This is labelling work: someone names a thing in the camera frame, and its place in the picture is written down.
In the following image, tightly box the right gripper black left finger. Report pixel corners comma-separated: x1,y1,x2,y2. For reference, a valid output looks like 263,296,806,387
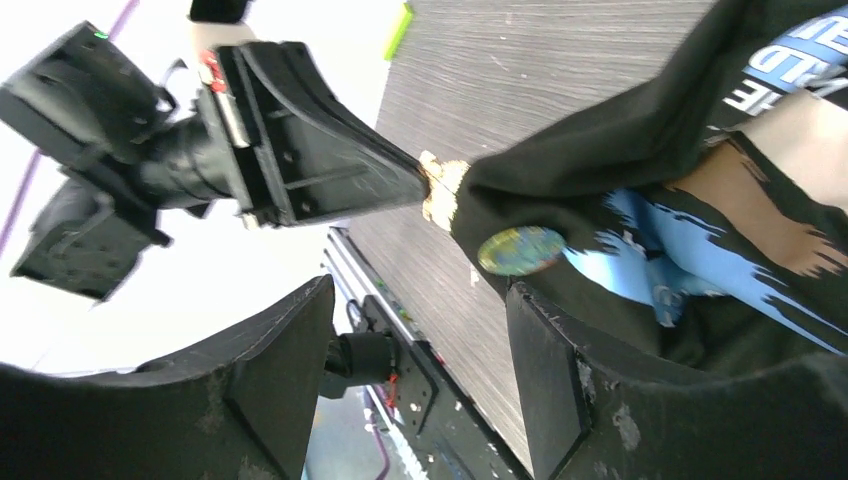
1,276,334,479

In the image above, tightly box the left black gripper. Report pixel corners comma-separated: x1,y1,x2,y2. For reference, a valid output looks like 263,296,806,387
139,42,430,227

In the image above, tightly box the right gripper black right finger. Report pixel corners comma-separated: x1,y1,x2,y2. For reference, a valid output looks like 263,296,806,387
506,283,847,479

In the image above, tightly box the gold brooch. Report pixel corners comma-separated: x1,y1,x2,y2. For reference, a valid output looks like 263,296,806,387
419,150,470,232

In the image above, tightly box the black printed t-shirt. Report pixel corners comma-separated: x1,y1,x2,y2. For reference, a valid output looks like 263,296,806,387
451,1,847,375

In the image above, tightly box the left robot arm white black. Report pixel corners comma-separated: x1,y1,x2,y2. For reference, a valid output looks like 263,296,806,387
1,22,429,301

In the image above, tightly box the green block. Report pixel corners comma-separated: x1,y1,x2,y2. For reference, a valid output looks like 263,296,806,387
382,1,415,61

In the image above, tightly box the round iridescent badge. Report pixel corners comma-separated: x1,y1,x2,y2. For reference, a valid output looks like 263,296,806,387
477,226,566,277

